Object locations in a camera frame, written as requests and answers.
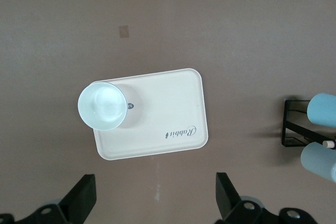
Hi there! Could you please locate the brown tape patch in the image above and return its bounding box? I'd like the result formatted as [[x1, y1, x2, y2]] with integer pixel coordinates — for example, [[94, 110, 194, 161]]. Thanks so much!
[[118, 25, 131, 38]]

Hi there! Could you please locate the black wire cup rack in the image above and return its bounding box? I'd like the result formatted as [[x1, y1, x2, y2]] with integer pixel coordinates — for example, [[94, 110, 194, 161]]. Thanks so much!
[[280, 98, 336, 148]]

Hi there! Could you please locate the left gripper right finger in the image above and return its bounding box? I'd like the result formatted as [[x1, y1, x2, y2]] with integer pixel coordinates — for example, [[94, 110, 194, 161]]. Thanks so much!
[[215, 172, 266, 224]]

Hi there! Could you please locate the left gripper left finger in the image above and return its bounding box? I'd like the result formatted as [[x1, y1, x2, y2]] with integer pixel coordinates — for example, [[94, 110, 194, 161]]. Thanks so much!
[[25, 174, 97, 224]]

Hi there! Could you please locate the cream Rabbit tray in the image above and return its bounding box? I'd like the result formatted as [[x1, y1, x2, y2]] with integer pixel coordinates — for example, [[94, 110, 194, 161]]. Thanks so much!
[[92, 67, 209, 162]]

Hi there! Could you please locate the grey plastic cup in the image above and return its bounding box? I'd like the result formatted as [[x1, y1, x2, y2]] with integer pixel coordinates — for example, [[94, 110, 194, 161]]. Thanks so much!
[[300, 141, 336, 186]]

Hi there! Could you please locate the light blue plastic cup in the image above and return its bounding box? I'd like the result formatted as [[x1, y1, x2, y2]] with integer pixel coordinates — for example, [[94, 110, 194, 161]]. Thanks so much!
[[307, 92, 336, 131]]

